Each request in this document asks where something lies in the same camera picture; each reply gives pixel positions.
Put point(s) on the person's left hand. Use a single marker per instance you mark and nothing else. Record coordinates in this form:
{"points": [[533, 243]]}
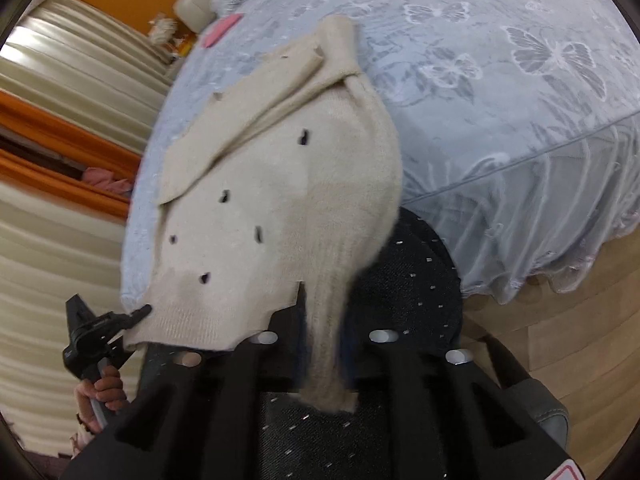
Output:
{"points": [[111, 390]]}

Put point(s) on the grey leather object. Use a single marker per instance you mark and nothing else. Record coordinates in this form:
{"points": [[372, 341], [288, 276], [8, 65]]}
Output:
{"points": [[540, 405]]}

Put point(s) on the person's left forearm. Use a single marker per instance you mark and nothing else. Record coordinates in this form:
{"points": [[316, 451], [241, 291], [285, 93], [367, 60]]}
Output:
{"points": [[82, 440]]}

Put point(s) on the pink cloth item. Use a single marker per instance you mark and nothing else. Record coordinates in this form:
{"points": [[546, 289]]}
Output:
{"points": [[221, 30]]}

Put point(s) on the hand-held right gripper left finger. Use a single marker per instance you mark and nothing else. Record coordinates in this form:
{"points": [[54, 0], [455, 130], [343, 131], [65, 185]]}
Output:
{"points": [[280, 360]]}

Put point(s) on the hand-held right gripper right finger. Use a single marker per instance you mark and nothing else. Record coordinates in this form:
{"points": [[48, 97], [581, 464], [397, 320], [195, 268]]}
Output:
{"points": [[370, 360]]}

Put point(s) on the beige pleated curtain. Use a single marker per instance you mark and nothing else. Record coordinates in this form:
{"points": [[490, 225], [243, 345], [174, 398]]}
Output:
{"points": [[55, 285]]}

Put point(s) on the beige knit sweater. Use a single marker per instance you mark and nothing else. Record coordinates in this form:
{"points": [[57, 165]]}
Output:
{"points": [[280, 200]]}

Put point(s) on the bedside clutter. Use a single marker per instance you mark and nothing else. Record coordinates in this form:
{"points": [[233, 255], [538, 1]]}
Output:
{"points": [[167, 35]]}

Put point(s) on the pink clothes pile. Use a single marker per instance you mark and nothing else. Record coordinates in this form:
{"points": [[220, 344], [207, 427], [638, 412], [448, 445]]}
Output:
{"points": [[107, 180]]}

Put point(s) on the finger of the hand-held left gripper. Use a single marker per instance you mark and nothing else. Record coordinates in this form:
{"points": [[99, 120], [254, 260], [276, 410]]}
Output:
{"points": [[131, 316]]}

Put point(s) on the person's black sparkly clothing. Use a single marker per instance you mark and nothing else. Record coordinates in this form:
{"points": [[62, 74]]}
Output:
{"points": [[415, 280]]}

